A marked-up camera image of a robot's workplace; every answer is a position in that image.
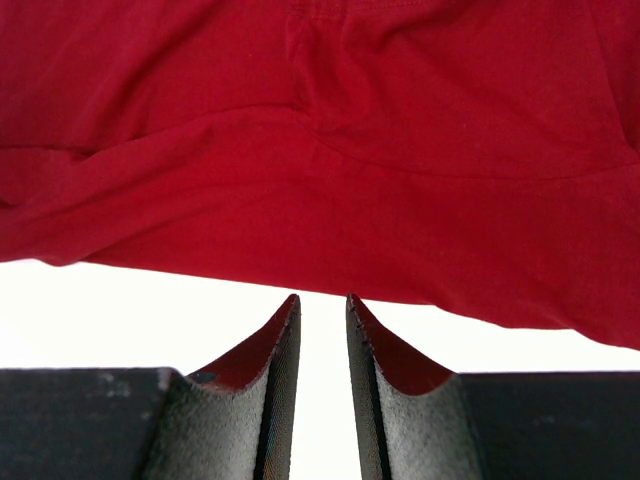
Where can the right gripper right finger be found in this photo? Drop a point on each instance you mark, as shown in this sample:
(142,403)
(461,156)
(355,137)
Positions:
(409,410)

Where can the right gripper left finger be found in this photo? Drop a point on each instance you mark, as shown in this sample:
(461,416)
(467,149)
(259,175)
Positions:
(233,418)

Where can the dark red t shirt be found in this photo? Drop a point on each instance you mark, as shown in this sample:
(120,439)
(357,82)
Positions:
(479,156)

